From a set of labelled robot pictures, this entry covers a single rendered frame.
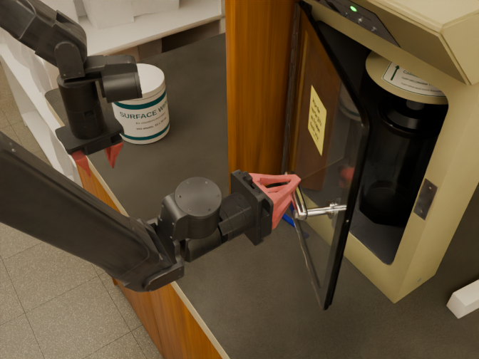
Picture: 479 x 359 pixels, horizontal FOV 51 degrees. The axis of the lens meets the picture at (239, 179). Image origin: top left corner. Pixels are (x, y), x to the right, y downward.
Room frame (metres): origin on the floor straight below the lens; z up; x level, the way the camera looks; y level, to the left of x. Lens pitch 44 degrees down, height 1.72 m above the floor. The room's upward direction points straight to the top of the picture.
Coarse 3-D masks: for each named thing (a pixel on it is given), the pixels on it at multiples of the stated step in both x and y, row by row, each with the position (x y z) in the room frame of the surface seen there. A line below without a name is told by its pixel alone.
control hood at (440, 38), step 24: (360, 0) 0.51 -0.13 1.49; (384, 0) 0.48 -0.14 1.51; (408, 0) 0.47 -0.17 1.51; (432, 0) 0.47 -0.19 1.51; (456, 0) 0.47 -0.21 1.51; (384, 24) 0.52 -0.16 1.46; (408, 24) 0.45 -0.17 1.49; (432, 24) 0.43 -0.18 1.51; (456, 24) 0.43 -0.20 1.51; (408, 48) 0.52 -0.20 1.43; (432, 48) 0.46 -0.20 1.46; (456, 48) 0.44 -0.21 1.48; (456, 72) 0.46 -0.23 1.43
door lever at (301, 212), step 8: (296, 192) 0.50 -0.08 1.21; (296, 200) 0.49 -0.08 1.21; (296, 208) 0.47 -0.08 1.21; (304, 208) 0.47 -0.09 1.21; (312, 208) 0.47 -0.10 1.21; (320, 208) 0.47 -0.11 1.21; (328, 208) 0.47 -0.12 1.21; (296, 216) 0.46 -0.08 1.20; (304, 216) 0.46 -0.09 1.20; (312, 216) 0.46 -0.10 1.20; (328, 216) 0.47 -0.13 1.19
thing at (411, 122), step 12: (396, 96) 0.67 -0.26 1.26; (384, 108) 0.66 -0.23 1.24; (396, 108) 0.64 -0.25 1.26; (408, 108) 0.64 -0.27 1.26; (420, 108) 0.64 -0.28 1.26; (432, 108) 0.64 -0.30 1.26; (396, 120) 0.62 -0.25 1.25; (408, 120) 0.61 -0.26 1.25; (420, 120) 0.61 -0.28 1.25; (432, 120) 0.61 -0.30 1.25
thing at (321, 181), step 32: (320, 32) 0.63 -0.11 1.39; (320, 64) 0.60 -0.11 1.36; (320, 96) 0.58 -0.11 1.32; (352, 96) 0.48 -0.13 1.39; (352, 128) 0.46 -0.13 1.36; (288, 160) 0.71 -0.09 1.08; (320, 160) 0.54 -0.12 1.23; (352, 160) 0.44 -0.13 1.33; (320, 192) 0.52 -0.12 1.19; (352, 192) 0.43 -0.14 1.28; (320, 224) 0.50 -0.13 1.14; (320, 256) 0.48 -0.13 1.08; (320, 288) 0.46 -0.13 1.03
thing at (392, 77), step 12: (372, 60) 0.66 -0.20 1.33; (384, 60) 0.63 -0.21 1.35; (372, 72) 0.64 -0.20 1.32; (384, 72) 0.62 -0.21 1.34; (396, 72) 0.60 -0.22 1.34; (408, 72) 0.59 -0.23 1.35; (384, 84) 0.61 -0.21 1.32; (396, 84) 0.59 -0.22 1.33; (408, 84) 0.59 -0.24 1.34; (420, 84) 0.58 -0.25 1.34; (408, 96) 0.58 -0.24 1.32; (420, 96) 0.57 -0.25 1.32; (432, 96) 0.57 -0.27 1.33; (444, 96) 0.57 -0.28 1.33
